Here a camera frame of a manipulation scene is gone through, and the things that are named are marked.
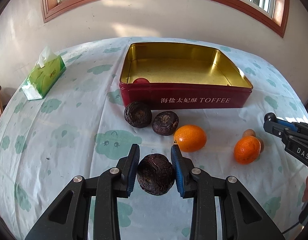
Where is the oval orange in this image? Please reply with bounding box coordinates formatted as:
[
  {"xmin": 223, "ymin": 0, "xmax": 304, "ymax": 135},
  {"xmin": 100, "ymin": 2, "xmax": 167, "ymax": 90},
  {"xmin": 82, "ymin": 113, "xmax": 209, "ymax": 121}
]
[{"xmin": 173, "ymin": 125, "xmax": 207, "ymax": 153}]

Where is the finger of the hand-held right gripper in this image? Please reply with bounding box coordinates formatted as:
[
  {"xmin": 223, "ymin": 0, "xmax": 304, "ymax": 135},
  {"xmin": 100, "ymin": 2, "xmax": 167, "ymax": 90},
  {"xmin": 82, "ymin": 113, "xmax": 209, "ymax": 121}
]
[
  {"xmin": 264, "ymin": 113, "xmax": 308, "ymax": 171},
  {"xmin": 293, "ymin": 121, "xmax": 308, "ymax": 140}
]

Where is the white cloud-print tablecloth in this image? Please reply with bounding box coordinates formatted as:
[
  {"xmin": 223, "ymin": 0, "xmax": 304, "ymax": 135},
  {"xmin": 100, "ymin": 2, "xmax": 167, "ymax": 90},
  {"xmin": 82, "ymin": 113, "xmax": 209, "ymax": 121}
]
[{"xmin": 0, "ymin": 37, "xmax": 308, "ymax": 240}]

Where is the round tangerine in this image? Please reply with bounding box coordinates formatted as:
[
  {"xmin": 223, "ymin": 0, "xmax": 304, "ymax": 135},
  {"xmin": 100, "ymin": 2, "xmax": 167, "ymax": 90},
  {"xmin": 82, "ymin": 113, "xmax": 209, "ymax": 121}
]
[{"xmin": 234, "ymin": 135, "xmax": 261, "ymax": 165}]

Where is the black cable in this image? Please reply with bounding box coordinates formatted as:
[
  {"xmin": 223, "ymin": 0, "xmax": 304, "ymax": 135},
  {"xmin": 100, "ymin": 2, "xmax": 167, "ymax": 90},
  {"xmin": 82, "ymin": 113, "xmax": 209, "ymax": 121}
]
[{"xmin": 281, "ymin": 220, "xmax": 305, "ymax": 233}]

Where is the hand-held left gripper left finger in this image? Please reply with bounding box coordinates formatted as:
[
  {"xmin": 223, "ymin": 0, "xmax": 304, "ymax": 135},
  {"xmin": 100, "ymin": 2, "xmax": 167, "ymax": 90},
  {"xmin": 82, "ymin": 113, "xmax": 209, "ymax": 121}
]
[{"xmin": 24, "ymin": 144, "xmax": 141, "ymax": 240}]

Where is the dark water chestnut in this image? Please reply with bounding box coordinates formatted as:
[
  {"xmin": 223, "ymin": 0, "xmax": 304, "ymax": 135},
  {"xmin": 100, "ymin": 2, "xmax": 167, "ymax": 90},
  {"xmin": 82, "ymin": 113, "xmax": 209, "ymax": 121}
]
[
  {"xmin": 136, "ymin": 154, "xmax": 175, "ymax": 195},
  {"xmin": 152, "ymin": 111, "xmax": 179, "ymax": 136},
  {"xmin": 124, "ymin": 101, "xmax": 152, "ymax": 129}
]

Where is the green tissue pack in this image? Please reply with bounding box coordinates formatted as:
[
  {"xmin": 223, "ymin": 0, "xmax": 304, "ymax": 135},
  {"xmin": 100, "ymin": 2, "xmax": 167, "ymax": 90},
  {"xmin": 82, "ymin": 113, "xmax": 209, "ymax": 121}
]
[{"xmin": 21, "ymin": 46, "xmax": 67, "ymax": 101}]

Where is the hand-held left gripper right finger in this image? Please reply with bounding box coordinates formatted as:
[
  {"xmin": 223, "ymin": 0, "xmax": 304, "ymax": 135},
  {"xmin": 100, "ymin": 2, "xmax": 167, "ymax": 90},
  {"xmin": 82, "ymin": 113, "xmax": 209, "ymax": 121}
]
[{"xmin": 170, "ymin": 145, "xmax": 286, "ymax": 240}]

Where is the red metal tin box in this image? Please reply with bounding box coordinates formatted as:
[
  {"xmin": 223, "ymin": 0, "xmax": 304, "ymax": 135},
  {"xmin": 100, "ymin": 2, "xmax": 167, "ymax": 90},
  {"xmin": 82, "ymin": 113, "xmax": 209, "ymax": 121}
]
[{"xmin": 119, "ymin": 42, "xmax": 254, "ymax": 110}]

